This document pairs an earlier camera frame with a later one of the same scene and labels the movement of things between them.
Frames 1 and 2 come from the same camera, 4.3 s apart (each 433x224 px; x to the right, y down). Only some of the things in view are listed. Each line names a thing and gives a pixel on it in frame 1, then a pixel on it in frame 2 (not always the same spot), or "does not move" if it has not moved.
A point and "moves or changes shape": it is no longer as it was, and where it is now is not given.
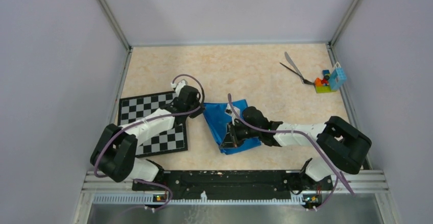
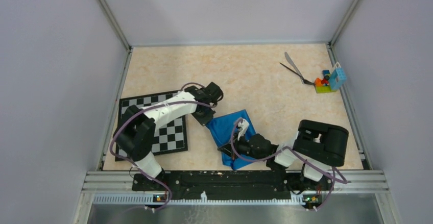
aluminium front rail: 371,181 does not move
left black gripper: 197,112 -> 205,119
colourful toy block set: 331,82 does not move
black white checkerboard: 169,140 does not move
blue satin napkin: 217,120 moves or changes shape
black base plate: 235,184 does not move
